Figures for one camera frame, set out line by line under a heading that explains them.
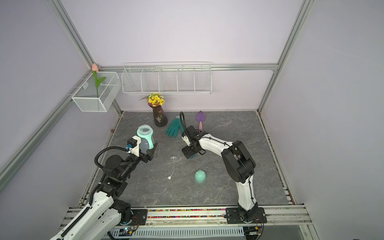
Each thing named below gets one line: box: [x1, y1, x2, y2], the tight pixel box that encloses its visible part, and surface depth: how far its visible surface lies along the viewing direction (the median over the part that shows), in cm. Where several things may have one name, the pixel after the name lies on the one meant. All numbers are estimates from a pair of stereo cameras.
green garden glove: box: [165, 115, 186, 138], surface depth 111 cm
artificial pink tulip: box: [92, 63, 107, 98], surface depth 92 cm
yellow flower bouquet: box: [138, 92, 165, 107], surface depth 96 cm
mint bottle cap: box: [194, 169, 207, 183], surface depth 86 cm
